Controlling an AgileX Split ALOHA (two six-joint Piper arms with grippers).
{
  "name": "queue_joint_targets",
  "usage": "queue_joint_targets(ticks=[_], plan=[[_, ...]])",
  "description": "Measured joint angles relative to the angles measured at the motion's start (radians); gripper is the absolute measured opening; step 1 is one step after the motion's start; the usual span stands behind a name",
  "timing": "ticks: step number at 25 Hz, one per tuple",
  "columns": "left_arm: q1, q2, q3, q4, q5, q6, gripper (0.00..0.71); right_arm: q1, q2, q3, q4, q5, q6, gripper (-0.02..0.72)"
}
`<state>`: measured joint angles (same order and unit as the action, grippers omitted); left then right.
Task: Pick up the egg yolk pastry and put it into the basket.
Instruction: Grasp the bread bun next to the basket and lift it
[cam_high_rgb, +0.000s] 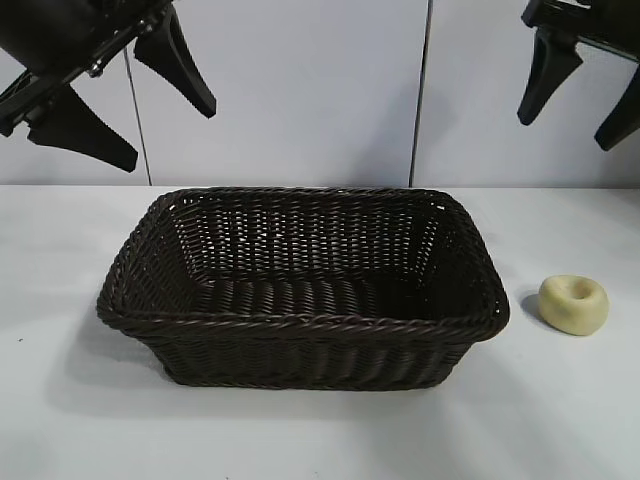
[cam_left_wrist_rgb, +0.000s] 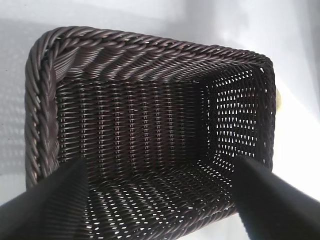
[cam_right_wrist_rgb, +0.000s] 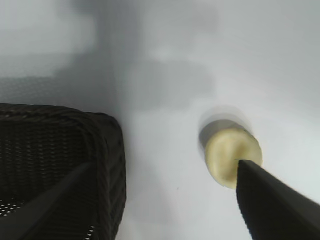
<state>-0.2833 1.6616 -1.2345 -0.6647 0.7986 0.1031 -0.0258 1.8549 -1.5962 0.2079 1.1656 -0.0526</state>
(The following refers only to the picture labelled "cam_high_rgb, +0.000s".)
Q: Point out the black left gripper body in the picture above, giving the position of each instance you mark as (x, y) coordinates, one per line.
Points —
(55, 30)

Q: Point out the dark brown wicker basket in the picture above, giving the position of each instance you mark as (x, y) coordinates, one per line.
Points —
(300, 345)

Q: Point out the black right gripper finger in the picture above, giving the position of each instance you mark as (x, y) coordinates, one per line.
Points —
(550, 75)
(625, 125)

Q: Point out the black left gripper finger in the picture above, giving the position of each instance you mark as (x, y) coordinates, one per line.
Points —
(85, 130)
(180, 65)

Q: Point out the pale yellow egg yolk pastry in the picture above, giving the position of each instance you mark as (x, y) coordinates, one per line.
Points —
(560, 305)

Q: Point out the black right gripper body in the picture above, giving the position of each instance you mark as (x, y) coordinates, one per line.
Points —
(590, 20)

